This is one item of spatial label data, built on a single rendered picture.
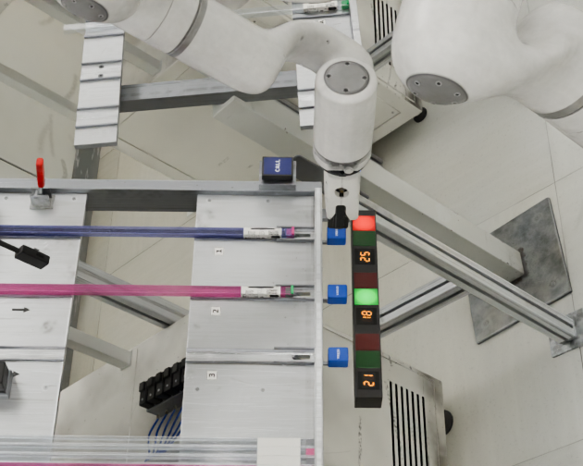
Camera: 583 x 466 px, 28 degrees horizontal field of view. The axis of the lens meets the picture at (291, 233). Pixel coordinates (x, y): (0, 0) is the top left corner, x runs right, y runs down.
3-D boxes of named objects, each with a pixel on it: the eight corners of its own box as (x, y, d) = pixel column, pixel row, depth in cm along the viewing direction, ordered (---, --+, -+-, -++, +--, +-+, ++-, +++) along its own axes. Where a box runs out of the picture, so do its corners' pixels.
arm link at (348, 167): (373, 165, 162) (371, 179, 165) (371, 117, 167) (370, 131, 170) (313, 165, 162) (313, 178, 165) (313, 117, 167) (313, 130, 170)
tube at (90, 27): (348, 4, 205) (348, -1, 204) (349, 9, 204) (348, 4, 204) (65, 29, 207) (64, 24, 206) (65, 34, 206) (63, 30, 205)
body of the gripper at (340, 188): (369, 177, 164) (365, 224, 173) (366, 123, 170) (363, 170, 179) (316, 177, 164) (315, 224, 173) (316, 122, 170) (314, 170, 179)
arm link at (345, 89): (315, 111, 168) (311, 161, 163) (316, 47, 157) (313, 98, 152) (373, 115, 168) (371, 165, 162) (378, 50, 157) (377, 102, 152)
